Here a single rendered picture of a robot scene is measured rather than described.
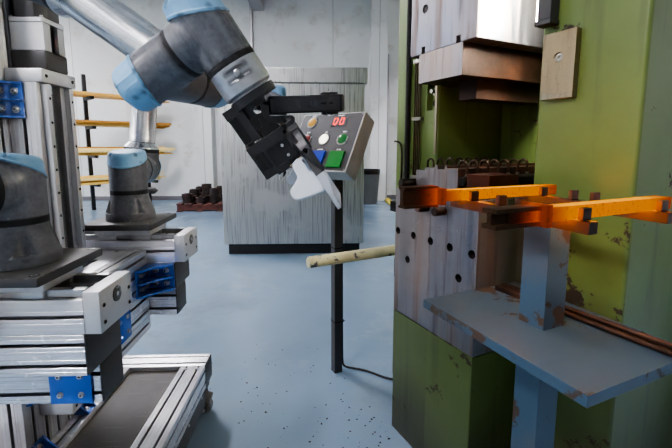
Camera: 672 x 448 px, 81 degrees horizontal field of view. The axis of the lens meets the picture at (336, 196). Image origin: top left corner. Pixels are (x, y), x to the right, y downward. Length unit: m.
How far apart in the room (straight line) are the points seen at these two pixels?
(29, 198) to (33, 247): 0.10
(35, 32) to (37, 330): 0.72
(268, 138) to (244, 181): 3.27
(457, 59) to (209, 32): 0.86
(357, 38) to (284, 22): 1.39
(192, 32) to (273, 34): 7.40
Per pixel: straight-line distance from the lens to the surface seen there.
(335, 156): 1.58
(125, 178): 1.43
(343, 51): 7.87
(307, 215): 3.81
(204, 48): 0.58
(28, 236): 1.01
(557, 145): 1.22
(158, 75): 0.61
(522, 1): 1.41
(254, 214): 3.86
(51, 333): 1.02
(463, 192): 0.88
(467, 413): 1.35
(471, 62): 1.30
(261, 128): 0.59
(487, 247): 1.17
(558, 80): 1.21
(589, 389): 0.76
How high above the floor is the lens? 1.07
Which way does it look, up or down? 7 degrees down
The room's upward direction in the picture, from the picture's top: straight up
